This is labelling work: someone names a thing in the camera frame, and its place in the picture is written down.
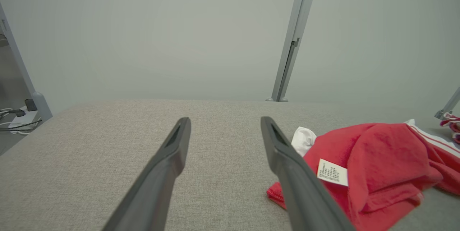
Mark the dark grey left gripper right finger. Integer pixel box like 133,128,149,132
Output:
261,116,355,231

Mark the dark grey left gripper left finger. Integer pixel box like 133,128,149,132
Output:
102,117,192,231

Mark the red garment with white sleeves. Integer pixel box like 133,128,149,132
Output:
266,119,460,231

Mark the grey fabric sofa seat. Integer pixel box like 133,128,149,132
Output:
0,99,460,231

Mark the white power strip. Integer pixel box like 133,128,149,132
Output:
8,106,38,133

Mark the grey table leg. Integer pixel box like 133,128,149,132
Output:
0,3,53,121

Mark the grey double partition post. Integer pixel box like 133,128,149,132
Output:
266,0,320,102

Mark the grey partition post foot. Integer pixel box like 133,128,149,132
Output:
434,87,460,120

